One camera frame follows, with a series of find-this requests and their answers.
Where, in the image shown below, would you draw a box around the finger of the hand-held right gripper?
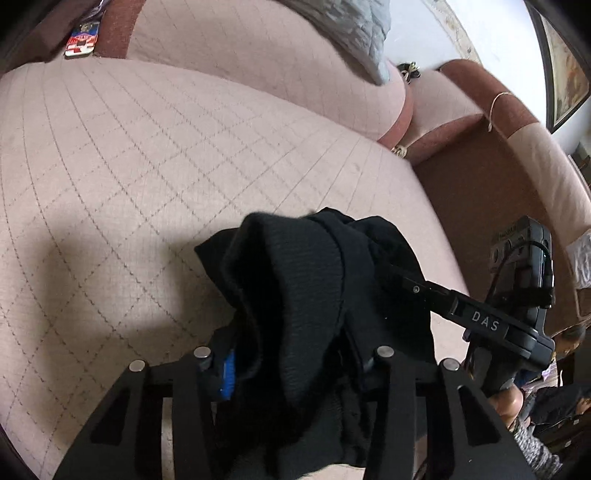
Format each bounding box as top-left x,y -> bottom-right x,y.
385,262 -> 463,324

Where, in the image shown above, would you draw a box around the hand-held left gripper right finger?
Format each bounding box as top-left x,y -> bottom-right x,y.
364,346 -> 539,480

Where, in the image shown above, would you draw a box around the small black object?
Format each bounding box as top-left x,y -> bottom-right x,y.
397,61 -> 423,84

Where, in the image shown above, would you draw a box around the person's right forearm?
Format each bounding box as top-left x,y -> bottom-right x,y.
508,415 -> 564,480

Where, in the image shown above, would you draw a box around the clear plastic bag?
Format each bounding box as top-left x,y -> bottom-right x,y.
566,231 -> 591,289

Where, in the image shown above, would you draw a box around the black pants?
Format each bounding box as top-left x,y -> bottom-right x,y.
194,208 -> 437,476

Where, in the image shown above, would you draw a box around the red patterned packet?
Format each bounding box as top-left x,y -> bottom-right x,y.
65,21 -> 100,58

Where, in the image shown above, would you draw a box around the beige cord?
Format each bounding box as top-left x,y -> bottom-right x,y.
485,91 -> 514,132

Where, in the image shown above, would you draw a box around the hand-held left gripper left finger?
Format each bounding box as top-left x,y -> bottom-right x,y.
53,346 -> 237,480

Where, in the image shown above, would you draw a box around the framed wall picture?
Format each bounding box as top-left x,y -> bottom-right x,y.
526,0 -> 591,132

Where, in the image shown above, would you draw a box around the grey quilted pillow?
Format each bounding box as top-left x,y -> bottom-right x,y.
281,0 -> 393,86

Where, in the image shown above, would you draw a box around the pink quilted sofa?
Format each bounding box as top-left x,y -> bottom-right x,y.
0,0 -> 591,480

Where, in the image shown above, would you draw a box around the person's right hand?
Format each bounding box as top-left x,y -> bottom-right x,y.
487,385 -> 527,432

